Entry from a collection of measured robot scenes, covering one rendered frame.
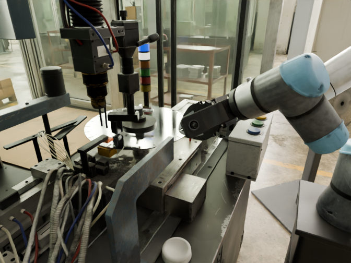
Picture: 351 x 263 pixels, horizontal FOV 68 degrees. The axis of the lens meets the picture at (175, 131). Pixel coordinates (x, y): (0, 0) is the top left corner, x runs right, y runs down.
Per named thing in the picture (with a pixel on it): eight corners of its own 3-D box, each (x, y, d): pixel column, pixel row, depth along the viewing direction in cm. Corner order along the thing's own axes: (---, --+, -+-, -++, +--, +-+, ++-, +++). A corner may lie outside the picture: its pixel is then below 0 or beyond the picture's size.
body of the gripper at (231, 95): (223, 127, 66) (264, 112, 57) (202, 138, 61) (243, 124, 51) (212, 100, 66) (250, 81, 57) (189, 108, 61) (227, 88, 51)
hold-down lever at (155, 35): (140, 43, 70) (140, 32, 69) (160, 44, 68) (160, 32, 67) (123, 46, 64) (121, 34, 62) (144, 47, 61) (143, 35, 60)
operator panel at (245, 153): (242, 141, 114) (246, 109, 108) (268, 146, 110) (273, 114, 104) (224, 174, 92) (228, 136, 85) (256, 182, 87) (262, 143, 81)
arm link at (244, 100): (260, 118, 48) (243, 77, 48) (241, 124, 51) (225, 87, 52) (279, 108, 53) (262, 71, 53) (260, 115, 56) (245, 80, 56)
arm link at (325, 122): (332, 117, 56) (305, 79, 53) (362, 141, 46) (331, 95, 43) (299, 138, 58) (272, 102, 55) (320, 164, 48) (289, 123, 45)
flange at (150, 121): (160, 128, 78) (159, 121, 77) (123, 133, 75) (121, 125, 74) (152, 115, 88) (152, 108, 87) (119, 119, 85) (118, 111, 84)
